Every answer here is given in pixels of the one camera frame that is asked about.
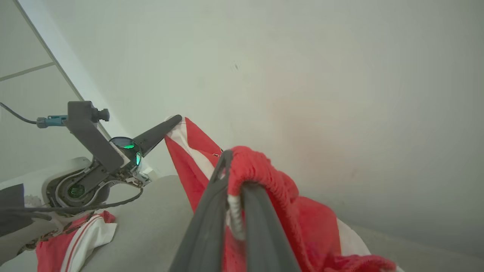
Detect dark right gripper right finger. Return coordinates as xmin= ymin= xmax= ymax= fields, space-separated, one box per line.
xmin=240 ymin=181 xmax=301 ymax=272

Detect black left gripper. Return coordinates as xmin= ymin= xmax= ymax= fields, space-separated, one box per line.
xmin=110 ymin=114 xmax=183 ymax=185

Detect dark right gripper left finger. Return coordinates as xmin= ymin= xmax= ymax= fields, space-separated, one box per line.
xmin=168 ymin=149 xmax=233 ymax=272

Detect red shorts white stripes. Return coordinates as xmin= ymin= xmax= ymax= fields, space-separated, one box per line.
xmin=164 ymin=115 xmax=402 ymax=272

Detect red white basketball jersey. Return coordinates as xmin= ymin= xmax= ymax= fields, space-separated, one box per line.
xmin=36 ymin=211 xmax=118 ymax=272

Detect grey fabric sofa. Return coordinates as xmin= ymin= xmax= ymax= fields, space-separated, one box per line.
xmin=0 ymin=175 xmax=484 ymax=272

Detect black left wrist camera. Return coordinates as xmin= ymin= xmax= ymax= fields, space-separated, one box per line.
xmin=67 ymin=101 xmax=125 ymax=174

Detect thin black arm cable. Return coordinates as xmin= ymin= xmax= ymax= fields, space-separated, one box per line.
xmin=0 ymin=187 xmax=144 ymax=214

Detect black cable teal connector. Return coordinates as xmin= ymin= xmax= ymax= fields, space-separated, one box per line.
xmin=0 ymin=102 xmax=68 ymax=129

